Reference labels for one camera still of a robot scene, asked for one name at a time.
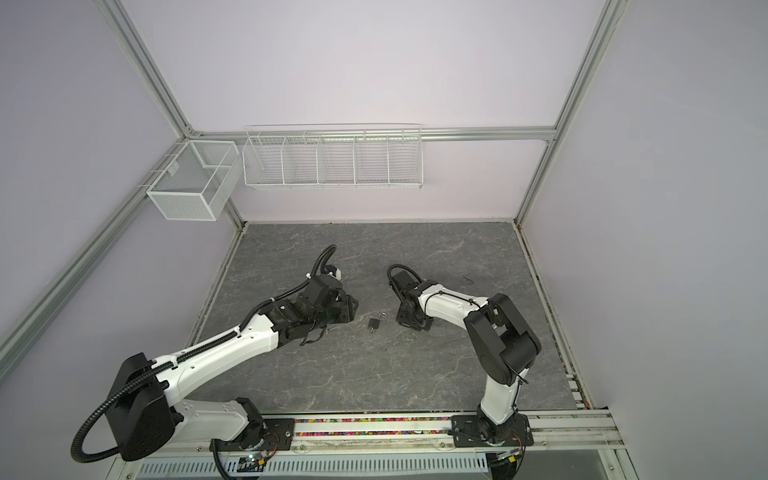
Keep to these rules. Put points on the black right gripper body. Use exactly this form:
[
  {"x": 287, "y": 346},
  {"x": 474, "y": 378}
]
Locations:
[{"x": 404, "y": 318}]

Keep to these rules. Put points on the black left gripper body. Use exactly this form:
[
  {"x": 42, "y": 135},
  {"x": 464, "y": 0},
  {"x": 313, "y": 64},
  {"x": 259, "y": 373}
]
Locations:
[{"x": 340, "y": 312}]

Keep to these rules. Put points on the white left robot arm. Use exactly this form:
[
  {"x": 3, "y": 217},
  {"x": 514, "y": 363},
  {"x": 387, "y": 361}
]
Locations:
[{"x": 148, "y": 405}]

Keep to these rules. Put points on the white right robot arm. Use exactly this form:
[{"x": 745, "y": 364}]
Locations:
[{"x": 504, "y": 343}]

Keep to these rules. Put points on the white mesh box basket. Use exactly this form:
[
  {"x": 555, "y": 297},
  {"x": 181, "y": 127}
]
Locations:
[{"x": 198, "y": 181}]

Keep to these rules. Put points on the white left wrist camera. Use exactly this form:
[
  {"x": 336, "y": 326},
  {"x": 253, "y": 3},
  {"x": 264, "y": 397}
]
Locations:
[{"x": 334, "y": 271}]

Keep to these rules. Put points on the long white wire basket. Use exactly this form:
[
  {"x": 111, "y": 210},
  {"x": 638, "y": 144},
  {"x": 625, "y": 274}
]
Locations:
[{"x": 351, "y": 155}]

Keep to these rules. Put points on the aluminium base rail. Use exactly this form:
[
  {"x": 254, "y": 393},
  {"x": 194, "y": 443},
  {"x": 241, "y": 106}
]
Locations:
[{"x": 346, "y": 446}]

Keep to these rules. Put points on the aluminium frame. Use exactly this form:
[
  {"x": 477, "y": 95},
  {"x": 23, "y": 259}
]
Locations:
[{"x": 19, "y": 341}]

